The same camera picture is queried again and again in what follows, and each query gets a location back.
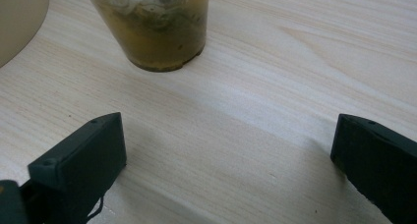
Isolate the beige round container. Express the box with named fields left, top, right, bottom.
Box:
left=0, top=0, right=50, bottom=69

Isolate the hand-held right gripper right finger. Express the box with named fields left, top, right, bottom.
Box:
left=329, top=113, right=417, bottom=224

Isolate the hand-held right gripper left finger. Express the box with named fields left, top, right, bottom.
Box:
left=20, top=112, right=128, bottom=224

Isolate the clear plastic cup with brown residue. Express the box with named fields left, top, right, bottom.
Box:
left=83, top=0, right=210, bottom=73

